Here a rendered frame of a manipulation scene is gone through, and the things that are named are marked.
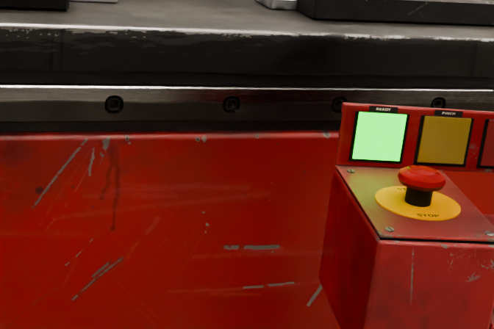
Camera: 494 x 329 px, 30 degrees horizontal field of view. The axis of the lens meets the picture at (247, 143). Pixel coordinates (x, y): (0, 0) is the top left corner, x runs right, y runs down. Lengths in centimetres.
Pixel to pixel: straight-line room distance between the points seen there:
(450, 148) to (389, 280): 19
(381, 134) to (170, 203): 24
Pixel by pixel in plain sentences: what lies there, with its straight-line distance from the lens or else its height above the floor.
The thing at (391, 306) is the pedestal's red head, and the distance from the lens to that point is 75.
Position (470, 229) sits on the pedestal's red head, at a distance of 76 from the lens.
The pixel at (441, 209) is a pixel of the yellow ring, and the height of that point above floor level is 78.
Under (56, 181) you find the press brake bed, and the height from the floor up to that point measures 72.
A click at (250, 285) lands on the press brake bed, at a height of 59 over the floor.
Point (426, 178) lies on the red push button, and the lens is 77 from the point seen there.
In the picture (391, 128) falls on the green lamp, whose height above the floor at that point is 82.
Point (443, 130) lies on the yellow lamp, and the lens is 87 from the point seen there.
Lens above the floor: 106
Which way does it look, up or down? 18 degrees down
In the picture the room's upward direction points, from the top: 6 degrees clockwise
